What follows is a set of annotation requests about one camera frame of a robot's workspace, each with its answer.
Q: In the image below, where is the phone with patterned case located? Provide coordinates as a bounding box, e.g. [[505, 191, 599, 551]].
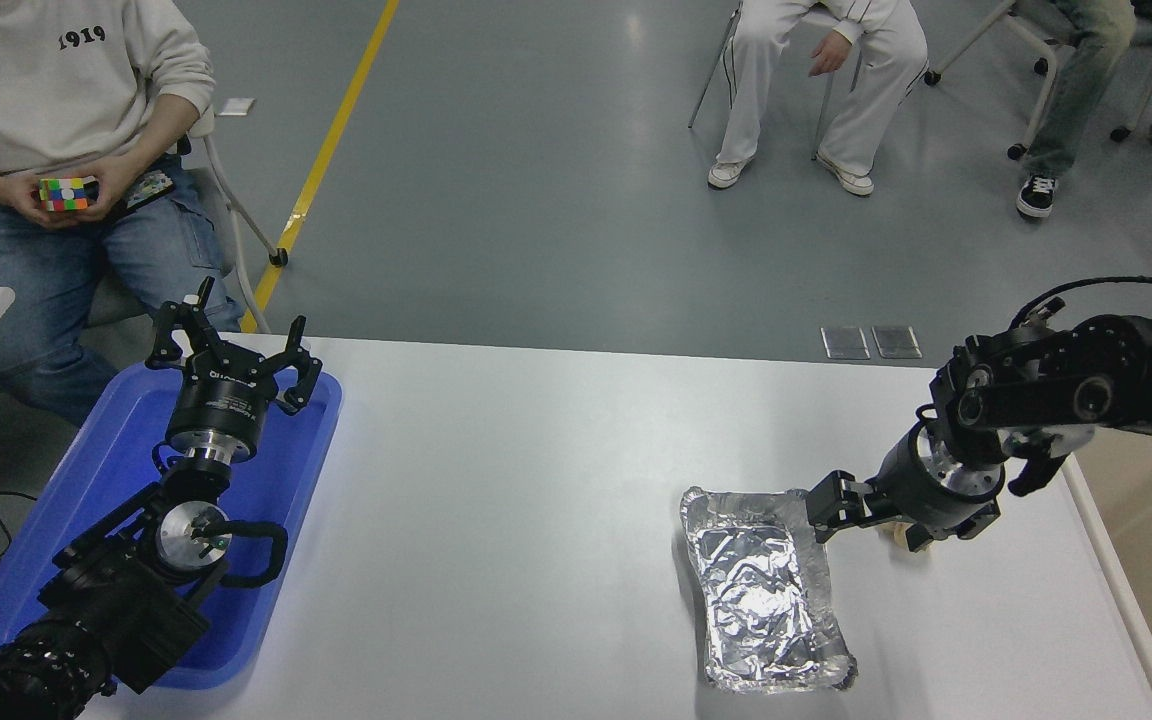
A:
[[126, 170, 177, 209]]

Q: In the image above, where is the person's left hand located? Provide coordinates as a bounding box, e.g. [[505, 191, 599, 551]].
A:
[[808, 30, 859, 78], [76, 152, 143, 221]]

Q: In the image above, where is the person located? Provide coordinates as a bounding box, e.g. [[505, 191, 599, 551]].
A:
[[706, 0, 930, 197], [1014, 0, 1152, 219], [0, 0, 247, 426]]

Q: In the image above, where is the silver foil tray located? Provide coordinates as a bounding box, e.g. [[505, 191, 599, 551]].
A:
[[679, 486, 859, 694]]

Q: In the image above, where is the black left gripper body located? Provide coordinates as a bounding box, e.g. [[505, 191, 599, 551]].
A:
[[167, 362, 278, 451]]

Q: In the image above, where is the person's right hand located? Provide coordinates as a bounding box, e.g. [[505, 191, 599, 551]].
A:
[[0, 172, 65, 229]]

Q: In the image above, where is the blue plastic tray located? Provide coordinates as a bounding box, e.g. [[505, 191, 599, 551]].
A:
[[0, 360, 345, 693]]

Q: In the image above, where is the colourful puzzle cube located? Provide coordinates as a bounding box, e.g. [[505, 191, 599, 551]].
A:
[[38, 177, 97, 213]]

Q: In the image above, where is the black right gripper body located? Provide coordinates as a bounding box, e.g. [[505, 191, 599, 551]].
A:
[[871, 425, 1002, 541]]

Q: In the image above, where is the crumpled tan paper ball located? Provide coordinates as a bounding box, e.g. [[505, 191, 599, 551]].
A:
[[884, 520, 937, 553]]

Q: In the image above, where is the white wheeled chair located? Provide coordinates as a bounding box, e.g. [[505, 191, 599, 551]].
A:
[[924, 0, 1152, 161]]

